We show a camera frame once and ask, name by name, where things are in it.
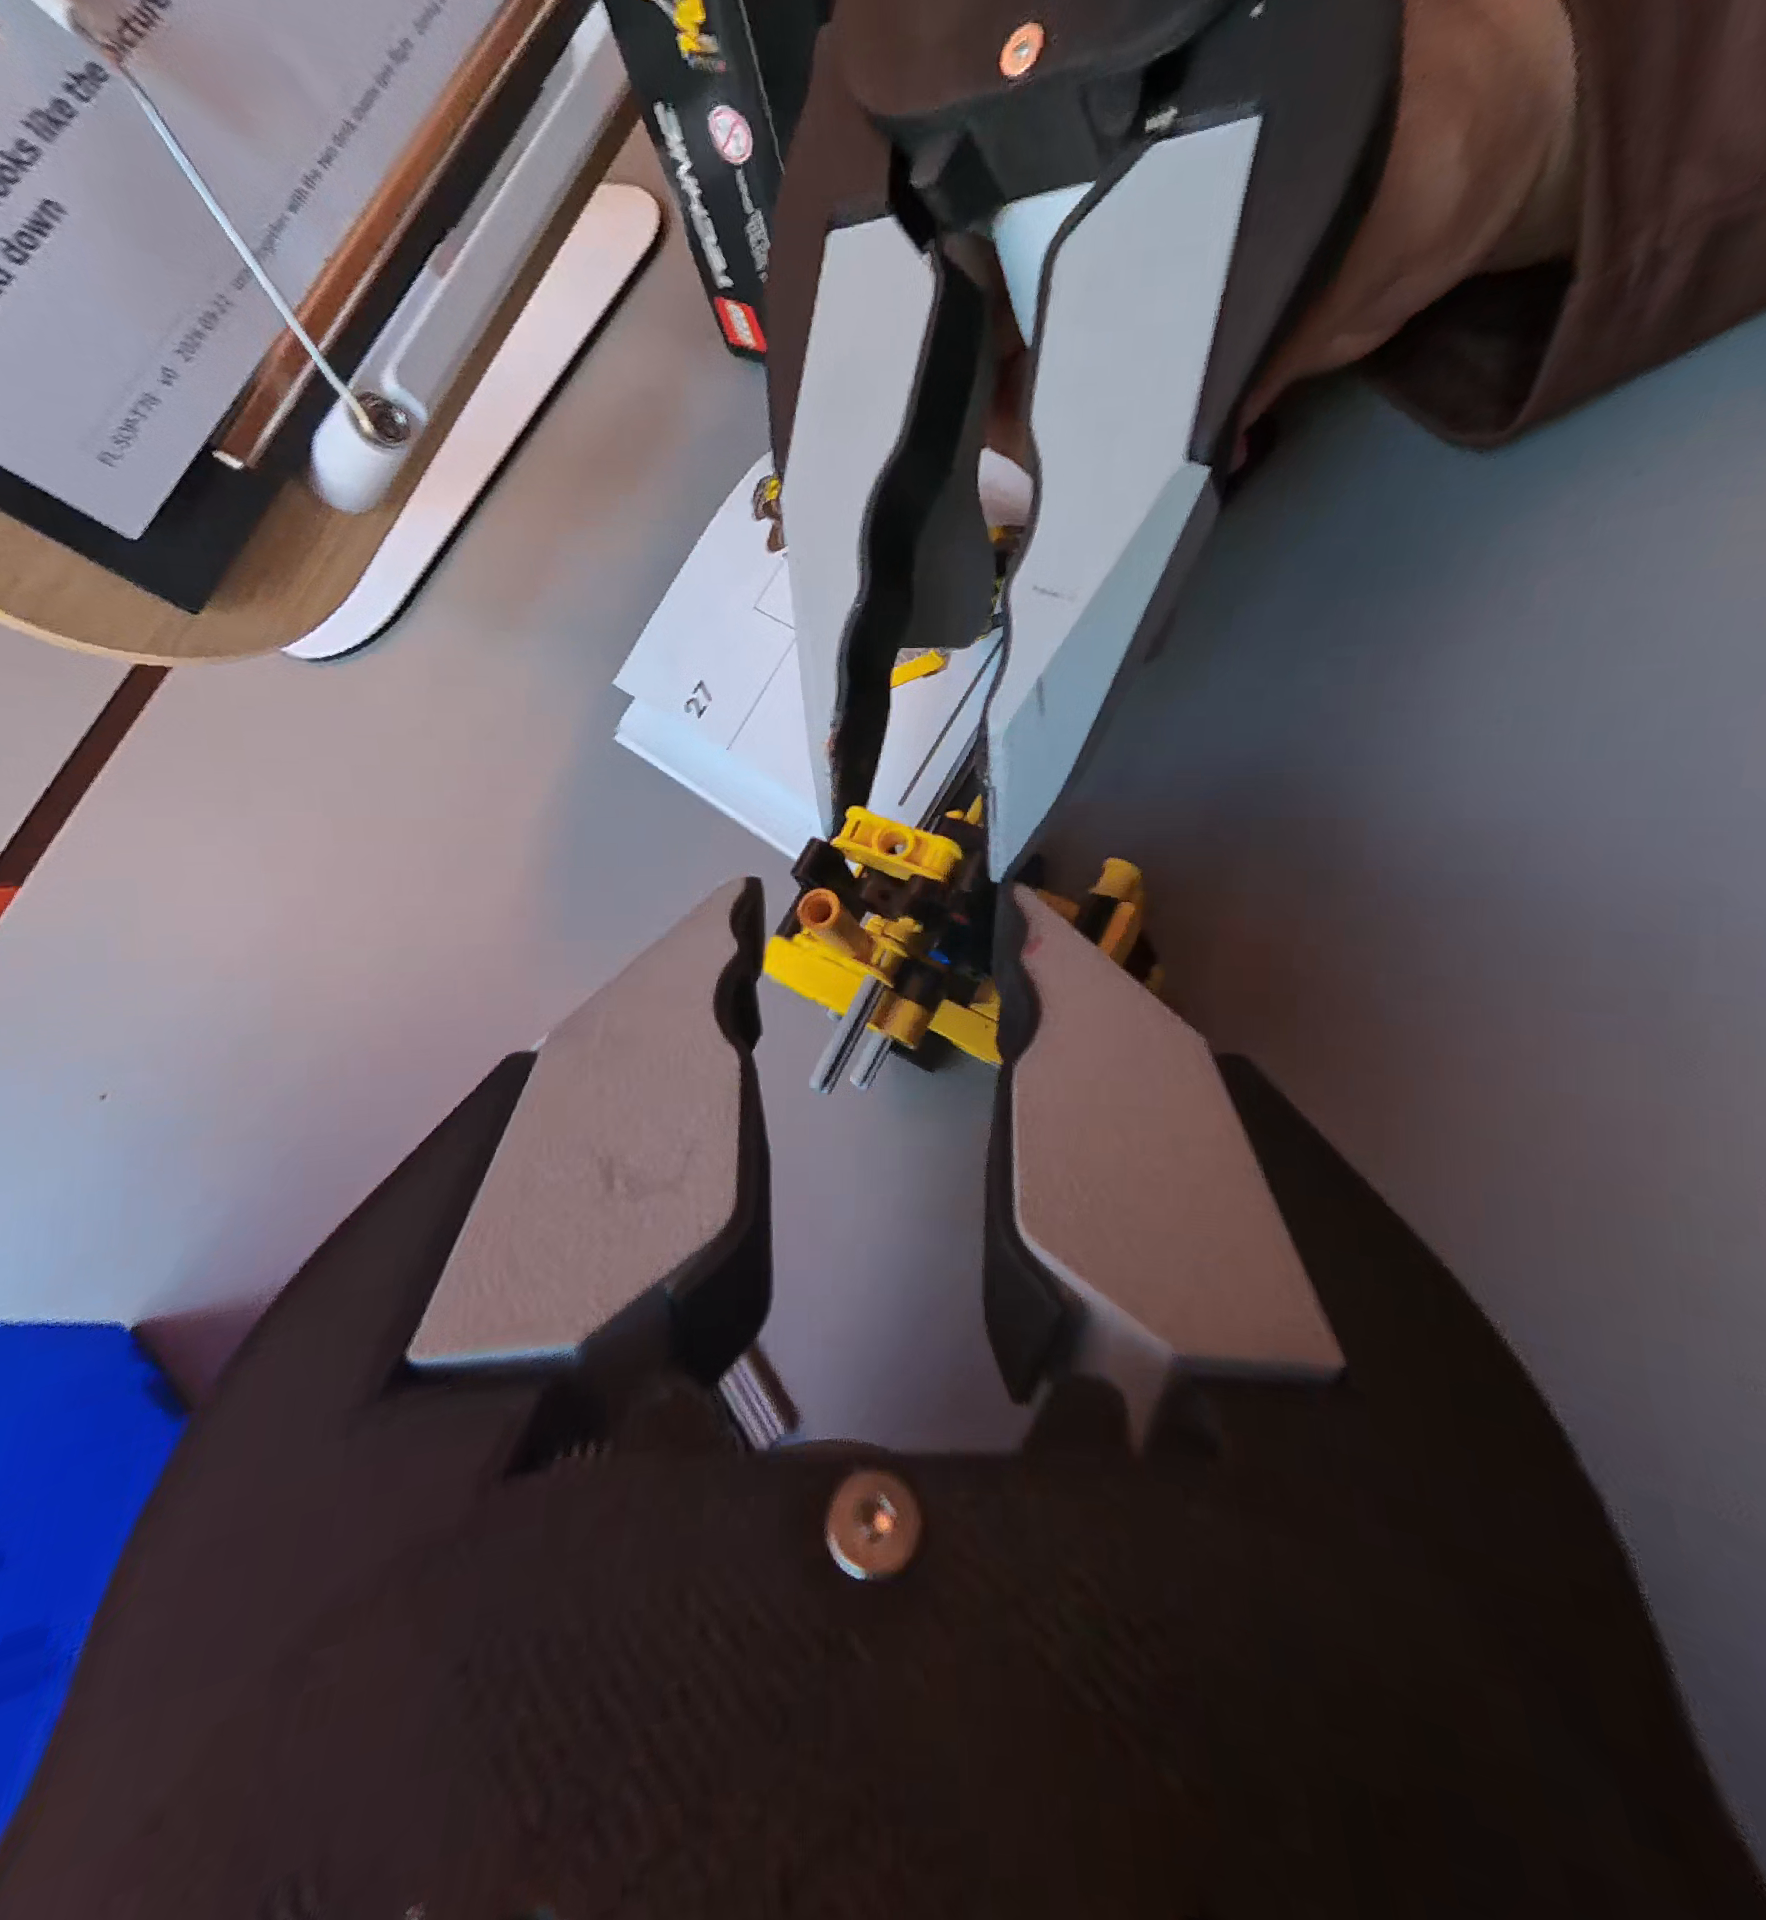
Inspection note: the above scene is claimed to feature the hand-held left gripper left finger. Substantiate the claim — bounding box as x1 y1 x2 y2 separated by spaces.
402 876 777 1382

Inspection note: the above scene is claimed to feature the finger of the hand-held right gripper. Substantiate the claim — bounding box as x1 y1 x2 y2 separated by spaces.
980 112 1265 879
786 221 1011 829

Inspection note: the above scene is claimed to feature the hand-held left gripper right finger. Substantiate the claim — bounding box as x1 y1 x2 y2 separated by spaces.
980 882 1349 1456

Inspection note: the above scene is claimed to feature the yellow black lego model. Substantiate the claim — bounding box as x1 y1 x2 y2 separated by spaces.
761 800 1169 1097

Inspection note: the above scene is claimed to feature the person's right forearm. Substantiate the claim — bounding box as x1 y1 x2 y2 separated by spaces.
1361 0 1766 452

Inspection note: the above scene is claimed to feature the black lego box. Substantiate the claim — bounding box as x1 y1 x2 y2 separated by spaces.
606 0 814 361

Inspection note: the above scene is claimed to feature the lego instruction booklet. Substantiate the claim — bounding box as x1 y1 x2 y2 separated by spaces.
610 450 1009 859

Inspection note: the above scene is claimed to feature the person's right hand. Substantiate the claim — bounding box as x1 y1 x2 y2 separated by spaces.
1243 0 1587 452

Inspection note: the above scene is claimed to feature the white metal stand base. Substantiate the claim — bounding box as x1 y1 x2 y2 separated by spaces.
280 179 665 665

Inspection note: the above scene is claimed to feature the blue plastic bin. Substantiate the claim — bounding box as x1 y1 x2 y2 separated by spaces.
0 1320 190 1920

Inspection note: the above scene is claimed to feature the wooden book stand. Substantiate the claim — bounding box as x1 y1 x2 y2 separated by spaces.
0 0 647 665

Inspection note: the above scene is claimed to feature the printed paper sheet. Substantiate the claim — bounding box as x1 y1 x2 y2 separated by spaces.
0 0 515 543

